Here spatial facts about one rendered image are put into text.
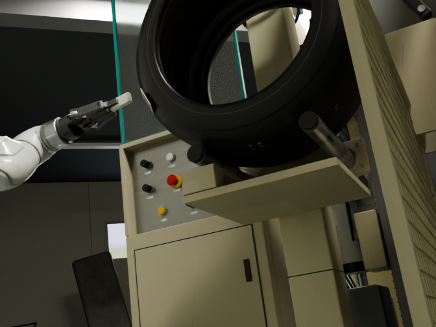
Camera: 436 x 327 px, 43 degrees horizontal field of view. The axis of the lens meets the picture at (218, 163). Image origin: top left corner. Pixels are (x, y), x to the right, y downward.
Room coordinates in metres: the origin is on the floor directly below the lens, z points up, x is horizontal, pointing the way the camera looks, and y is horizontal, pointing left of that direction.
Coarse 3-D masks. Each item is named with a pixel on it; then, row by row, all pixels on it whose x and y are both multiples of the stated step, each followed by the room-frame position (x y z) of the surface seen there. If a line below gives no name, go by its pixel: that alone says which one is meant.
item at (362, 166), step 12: (348, 144) 1.42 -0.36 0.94; (360, 144) 1.40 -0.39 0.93; (312, 156) 1.46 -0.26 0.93; (324, 156) 1.45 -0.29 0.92; (360, 156) 1.41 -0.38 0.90; (252, 168) 1.53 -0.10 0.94; (264, 168) 1.52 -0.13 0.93; (276, 168) 1.50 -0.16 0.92; (288, 168) 1.49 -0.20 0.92; (348, 168) 1.42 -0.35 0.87; (360, 168) 1.41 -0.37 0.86
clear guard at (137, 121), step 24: (120, 0) 2.04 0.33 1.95; (144, 0) 1.99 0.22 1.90; (120, 24) 2.04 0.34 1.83; (120, 48) 2.04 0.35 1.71; (120, 72) 2.05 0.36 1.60; (216, 72) 1.88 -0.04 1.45; (240, 72) 1.83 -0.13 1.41; (216, 96) 1.88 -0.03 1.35; (240, 96) 1.84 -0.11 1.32; (120, 120) 2.05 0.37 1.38; (144, 120) 2.01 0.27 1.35
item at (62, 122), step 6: (60, 120) 1.47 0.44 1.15; (66, 120) 1.46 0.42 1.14; (72, 120) 1.44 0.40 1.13; (78, 120) 1.45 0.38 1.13; (60, 126) 1.47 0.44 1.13; (66, 126) 1.46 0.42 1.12; (72, 126) 1.47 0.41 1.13; (78, 126) 1.48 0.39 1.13; (60, 132) 1.48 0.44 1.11; (66, 132) 1.47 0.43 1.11; (72, 132) 1.47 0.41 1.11; (78, 132) 1.49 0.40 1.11; (66, 138) 1.49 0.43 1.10; (72, 138) 1.50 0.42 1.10
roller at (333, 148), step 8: (304, 112) 1.11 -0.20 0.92; (312, 112) 1.11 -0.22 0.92; (304, 120) 1.11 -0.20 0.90; (312, 120) 1.10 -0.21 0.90; (320, 120) 1.12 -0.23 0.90; (304, 128) 1.11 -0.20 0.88; (312, 128) 1.11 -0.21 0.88; (320, 128) 1.13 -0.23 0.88; (328, 128) 1.18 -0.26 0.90; (312, 136) 1.16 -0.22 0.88; (320, 136) 1.16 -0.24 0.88; (328, 136) 1.19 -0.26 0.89; (336, 136) 1.26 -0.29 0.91; (320, 144) 1.22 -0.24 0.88; (328, 144) 1.22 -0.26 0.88; (336, 144) 1.25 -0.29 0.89; (328, 152) 1.29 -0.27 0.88; (336, 152) 1.29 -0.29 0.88; (344, 152) 1.33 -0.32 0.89; (344, 160) 1.37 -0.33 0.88; (352, 160) 1.41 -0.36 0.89
